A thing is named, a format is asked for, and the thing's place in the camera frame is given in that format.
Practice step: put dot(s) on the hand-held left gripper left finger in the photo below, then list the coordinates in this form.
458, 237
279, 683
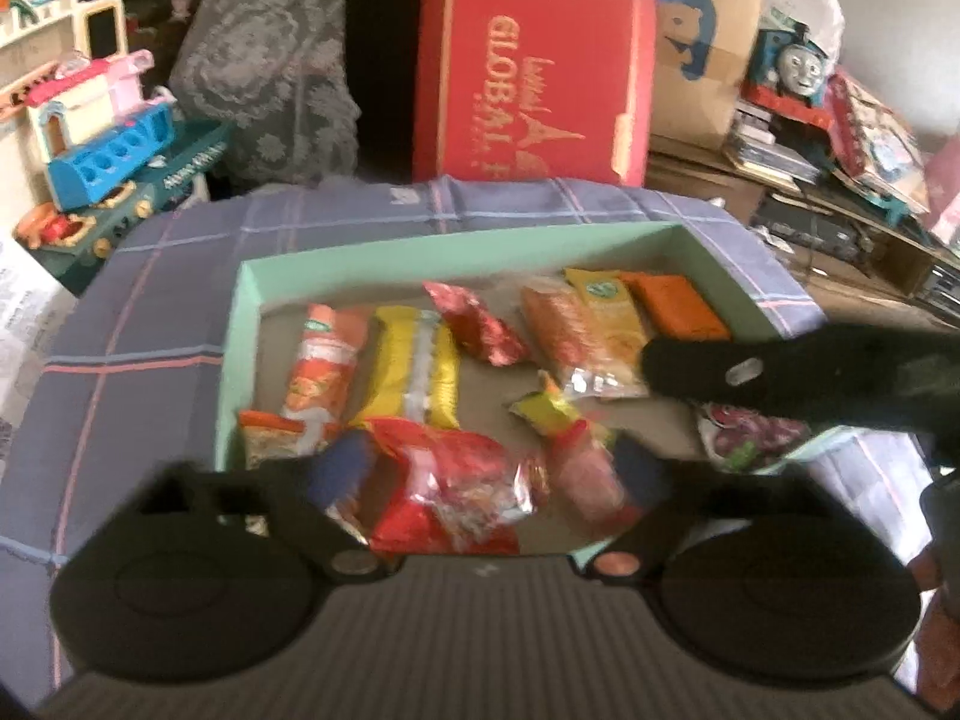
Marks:
337, 472

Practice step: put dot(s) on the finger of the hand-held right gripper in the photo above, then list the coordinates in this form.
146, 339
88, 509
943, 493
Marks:
705, 371

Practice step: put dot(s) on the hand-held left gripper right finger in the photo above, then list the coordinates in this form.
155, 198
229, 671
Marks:
641, 476

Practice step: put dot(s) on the pink red candy packet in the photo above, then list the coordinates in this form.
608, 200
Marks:
589, 472

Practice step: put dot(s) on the purple grape candy packet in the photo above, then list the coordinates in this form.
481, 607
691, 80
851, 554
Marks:
750, 435

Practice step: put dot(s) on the large red snack bag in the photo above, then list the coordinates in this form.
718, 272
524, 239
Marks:
442, 495

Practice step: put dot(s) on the orange clear-ended snack packet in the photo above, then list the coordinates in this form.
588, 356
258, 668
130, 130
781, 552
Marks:
555, 322

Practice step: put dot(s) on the mint green shallow box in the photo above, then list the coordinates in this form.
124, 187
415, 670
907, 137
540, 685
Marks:
247, 315

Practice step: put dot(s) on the red foil candy packet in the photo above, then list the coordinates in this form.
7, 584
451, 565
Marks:
480, 326

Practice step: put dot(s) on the person's right hand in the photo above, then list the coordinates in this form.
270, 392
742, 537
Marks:
937, 600

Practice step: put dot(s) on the flat orange snack packet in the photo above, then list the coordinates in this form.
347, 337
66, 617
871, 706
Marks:
675, 307

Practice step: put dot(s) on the orange white snack packet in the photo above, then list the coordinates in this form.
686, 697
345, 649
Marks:
270, 439

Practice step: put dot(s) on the yellow snack packet green logo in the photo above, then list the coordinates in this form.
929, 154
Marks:
611, 315

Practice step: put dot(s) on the red orange tube snack packet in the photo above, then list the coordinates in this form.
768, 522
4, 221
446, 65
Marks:
322, 360

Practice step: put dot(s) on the yellow silver striped snack packet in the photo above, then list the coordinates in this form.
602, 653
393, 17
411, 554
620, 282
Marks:
405, 367

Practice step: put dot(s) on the black electronic device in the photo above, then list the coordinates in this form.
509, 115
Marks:
810, 229

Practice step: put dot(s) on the stack of grey books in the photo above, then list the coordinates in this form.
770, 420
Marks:
765, 154

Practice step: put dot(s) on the blue plaid blanket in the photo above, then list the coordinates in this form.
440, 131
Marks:
135, 330

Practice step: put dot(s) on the colourful picture books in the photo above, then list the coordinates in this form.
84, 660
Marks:
877, 142

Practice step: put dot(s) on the blue toy train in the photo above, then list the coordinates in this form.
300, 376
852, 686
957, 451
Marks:
795, 67

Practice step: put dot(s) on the brown box with blue bear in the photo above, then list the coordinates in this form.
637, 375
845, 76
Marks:
720, 37

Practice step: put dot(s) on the teal toy box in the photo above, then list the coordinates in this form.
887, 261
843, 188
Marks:
187, 165

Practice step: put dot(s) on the white printed paper sheet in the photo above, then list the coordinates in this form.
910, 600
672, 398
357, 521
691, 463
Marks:
30, 315

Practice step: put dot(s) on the red cardboard box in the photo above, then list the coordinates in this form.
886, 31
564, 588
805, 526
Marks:
525, 67

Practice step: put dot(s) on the red orange toy food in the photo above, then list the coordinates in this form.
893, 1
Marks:
49, 229

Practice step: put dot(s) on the white plastic bag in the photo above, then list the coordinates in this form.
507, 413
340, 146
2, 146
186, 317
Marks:
814, 7

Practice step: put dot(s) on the blue toy tray with holes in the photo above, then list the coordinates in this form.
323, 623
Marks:
105, 165

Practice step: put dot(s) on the grey lace cushion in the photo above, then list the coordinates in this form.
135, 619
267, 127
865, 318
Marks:
262, 67

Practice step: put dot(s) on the cream pink toy kitchen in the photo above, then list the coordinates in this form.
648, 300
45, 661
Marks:
75, 105

